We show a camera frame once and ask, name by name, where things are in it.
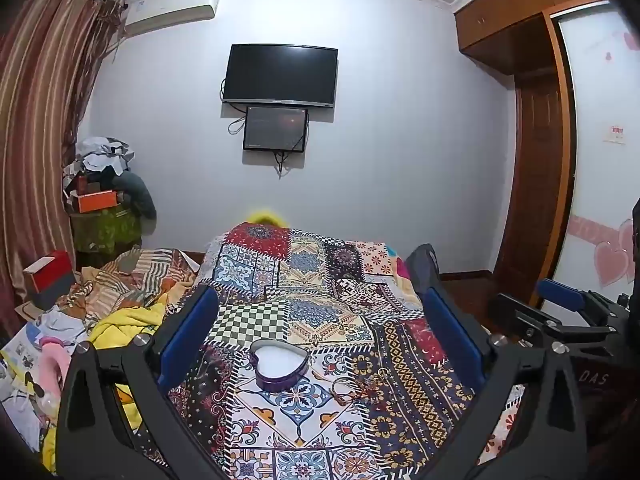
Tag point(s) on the pile of white grey clothes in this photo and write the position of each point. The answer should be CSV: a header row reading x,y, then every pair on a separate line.
x,y
102,155

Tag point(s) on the dark padded object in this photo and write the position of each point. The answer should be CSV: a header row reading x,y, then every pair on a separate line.
x,y
420,262

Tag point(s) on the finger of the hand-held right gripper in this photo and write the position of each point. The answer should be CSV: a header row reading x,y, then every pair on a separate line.
x,y
540,327
565,294

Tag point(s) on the yellow cloth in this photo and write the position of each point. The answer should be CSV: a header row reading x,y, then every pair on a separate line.
x,y
125,322

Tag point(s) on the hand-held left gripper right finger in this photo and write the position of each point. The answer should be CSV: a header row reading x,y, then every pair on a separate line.
x,y
452,340

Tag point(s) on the pink plush toy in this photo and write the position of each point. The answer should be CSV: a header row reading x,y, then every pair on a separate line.
x,y
52,365

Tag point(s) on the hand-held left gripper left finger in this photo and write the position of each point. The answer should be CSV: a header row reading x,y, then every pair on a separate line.
x,y
192,332

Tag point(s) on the brown wooden door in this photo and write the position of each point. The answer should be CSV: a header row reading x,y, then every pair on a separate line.
x,y
532,185

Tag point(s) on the yellow pillow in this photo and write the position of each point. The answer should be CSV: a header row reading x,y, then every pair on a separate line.
x,y
267,216

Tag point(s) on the wooden overhead cabinet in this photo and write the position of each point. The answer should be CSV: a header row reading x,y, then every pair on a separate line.
x,y
505,25

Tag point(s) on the striped brown curtain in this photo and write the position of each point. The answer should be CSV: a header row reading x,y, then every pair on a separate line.
x,y
35,135

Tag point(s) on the white air conditioner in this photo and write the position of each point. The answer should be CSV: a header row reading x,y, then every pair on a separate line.
x,y
170,7

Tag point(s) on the striped brown bedsheet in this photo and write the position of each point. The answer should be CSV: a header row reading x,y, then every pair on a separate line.
x,y
135,280

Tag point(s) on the orange box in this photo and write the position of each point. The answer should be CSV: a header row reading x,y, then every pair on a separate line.
x,y
96,201

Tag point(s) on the purple heart-shaped tin box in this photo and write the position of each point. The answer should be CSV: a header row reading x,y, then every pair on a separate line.
x,y
279,367

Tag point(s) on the colourful patchwork blanket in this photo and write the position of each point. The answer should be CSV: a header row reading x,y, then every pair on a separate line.
x,y
320,310

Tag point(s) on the small black wall monitor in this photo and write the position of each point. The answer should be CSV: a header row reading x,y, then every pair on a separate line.
x,y
275,129

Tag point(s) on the red box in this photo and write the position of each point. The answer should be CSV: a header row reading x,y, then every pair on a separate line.
x,y
47,270

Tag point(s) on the dark green garment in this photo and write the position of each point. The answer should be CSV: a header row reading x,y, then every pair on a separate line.
x,y
137,195

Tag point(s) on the black wall television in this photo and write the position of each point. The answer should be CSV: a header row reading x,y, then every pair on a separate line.
x,y
280,76

